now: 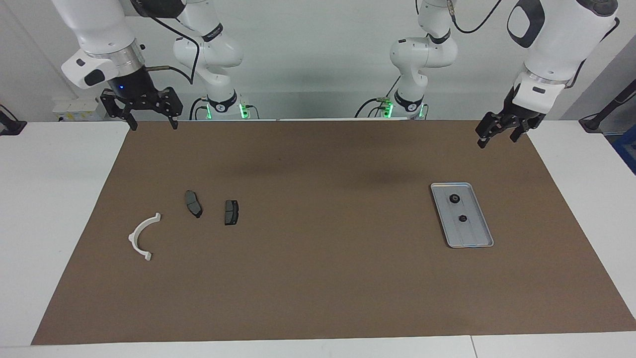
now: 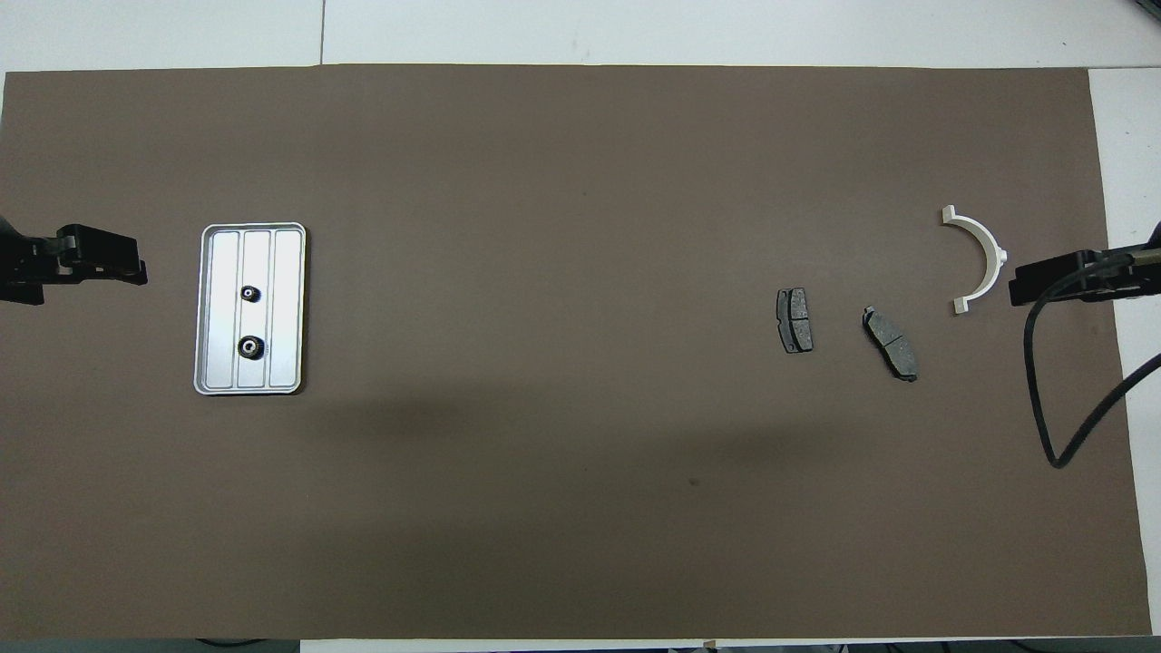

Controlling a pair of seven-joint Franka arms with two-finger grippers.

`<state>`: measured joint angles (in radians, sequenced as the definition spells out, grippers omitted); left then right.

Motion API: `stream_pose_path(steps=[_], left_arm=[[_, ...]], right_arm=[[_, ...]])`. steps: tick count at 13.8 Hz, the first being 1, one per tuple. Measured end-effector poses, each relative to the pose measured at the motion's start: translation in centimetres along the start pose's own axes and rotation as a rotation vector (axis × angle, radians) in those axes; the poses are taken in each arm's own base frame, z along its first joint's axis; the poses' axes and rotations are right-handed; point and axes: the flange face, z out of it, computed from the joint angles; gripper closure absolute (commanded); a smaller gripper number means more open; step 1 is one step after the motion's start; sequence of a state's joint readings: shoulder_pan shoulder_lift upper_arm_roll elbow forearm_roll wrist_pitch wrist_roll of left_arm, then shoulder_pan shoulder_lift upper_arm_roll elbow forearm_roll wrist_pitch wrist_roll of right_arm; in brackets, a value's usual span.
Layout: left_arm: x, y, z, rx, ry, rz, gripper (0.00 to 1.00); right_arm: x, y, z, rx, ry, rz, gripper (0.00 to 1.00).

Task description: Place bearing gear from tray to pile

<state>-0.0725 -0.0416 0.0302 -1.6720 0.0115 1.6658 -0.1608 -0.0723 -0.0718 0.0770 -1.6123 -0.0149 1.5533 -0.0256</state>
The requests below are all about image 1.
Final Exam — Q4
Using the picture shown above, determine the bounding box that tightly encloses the silver metal tray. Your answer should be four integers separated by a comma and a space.
430, 182, 494, 248

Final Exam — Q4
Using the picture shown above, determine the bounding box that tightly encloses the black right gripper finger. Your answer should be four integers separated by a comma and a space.
100, 89, 138, 131
158, 87, 182, 130

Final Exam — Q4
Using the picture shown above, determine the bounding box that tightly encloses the blue crate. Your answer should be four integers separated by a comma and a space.
614, 127, 636, 175

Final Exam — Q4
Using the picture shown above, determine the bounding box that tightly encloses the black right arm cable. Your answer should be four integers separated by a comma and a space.
130, 0, 200, 84

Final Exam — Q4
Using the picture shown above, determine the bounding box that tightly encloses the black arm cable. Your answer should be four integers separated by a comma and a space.
130, 0, 200, 84
446, 0, 502, 34

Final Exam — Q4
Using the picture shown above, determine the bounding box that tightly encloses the white semicircular bracket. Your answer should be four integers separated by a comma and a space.
128, 213, 162, 262

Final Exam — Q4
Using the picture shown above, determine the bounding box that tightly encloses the black table clamp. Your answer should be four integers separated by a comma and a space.
0, 104, 28, 136
579, 80, 636, 134

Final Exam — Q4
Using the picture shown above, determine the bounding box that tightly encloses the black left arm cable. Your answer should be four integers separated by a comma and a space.
446, 0, 502, 34

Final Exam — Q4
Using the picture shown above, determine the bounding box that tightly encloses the elongated dark brake pad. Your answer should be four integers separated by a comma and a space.
184, 190, 203, 219

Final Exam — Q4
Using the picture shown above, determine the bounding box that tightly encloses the brown table mat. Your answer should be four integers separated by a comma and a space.
31, 119, 636, 346

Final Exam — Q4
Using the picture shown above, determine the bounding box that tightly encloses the white power strip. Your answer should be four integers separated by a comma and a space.
52, 97, 107, 122

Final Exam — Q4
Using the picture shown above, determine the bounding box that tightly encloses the black base cable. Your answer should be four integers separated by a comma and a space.
354, 75, 400, 119
189, 97, 209, 121

